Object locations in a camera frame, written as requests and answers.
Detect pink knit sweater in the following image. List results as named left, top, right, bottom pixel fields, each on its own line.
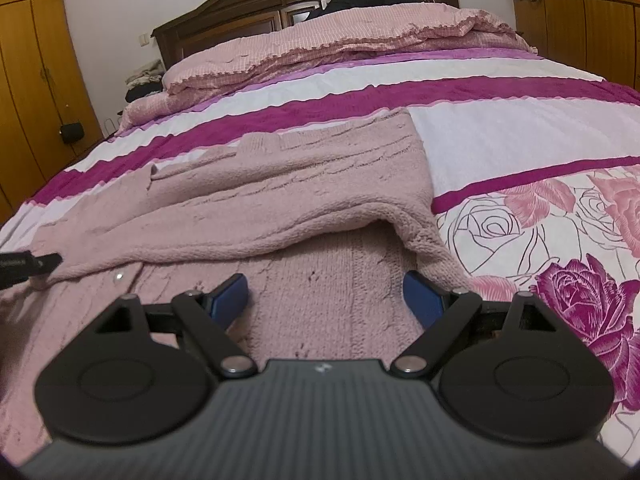
left=0, top=109, right=475, bottom=461

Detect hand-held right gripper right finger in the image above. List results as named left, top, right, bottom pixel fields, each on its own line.
left=389, top=270, right=557, bottom=380

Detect dark clothes by headboard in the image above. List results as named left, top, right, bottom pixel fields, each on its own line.
left=306, top=0, right=434, bottom=24

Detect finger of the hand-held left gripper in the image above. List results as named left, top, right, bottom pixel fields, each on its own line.
left=0, top=252, right=64, bottom=290

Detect dark wooden headboard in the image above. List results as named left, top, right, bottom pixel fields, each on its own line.
left=151, top=0, right=460, bottom=69

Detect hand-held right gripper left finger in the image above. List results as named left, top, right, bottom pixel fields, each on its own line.
left=95, top=273, right=257, bottom=379

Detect wooden wardrobe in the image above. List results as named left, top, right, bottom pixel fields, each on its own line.
left=0, top=0, right=106, bottom=226

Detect brown wooden cabinet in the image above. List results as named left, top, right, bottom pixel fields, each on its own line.
left=512, top=0, right=640, bottom=102

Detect pile of folded clothes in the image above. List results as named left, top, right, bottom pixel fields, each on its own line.
left=123, top=59, right=166, bottom=104

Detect striped floral bed sheet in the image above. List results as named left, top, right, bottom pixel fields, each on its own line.
left=0, top=47, right=640, bottom=431

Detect pink folded quilt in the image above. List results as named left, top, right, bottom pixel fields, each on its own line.
left=120, top=2, right=539, bottom=131

